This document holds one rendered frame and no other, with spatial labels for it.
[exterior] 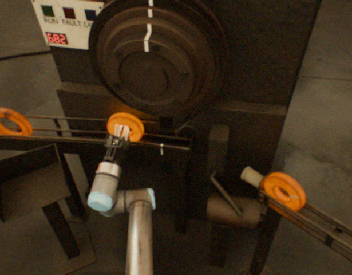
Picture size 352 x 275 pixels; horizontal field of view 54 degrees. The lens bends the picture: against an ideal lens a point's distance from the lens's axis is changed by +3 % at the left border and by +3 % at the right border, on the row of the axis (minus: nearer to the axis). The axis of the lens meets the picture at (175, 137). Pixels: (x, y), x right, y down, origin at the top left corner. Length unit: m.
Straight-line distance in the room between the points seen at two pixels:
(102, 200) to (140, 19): 0.64
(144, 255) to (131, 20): 0.73
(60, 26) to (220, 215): 0.97
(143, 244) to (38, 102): 2.00
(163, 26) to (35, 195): 0.88
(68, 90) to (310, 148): 1.68
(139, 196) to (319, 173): 1.37
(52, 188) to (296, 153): 1.61
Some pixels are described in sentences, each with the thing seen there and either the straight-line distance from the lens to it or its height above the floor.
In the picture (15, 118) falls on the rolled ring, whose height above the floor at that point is 0.74.
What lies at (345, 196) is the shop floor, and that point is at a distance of 2.36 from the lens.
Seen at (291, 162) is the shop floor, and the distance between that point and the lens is 2.41.
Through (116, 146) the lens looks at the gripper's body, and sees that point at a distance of 1.35.
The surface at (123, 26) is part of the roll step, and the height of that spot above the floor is 1.26.
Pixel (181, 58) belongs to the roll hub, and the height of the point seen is 1.21.
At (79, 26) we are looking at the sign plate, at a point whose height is 1.15.
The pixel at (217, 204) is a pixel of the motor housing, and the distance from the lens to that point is 1.49.
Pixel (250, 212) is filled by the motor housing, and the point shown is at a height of 0.52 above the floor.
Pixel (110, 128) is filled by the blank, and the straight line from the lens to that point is 1.49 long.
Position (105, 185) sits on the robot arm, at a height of 0.74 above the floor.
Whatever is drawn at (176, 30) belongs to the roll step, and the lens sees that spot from 1.06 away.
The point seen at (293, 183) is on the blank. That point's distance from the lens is 1.29.
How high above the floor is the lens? 1.77
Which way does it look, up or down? 46 degrees down
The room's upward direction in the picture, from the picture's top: 2 degrees counter-clockwise
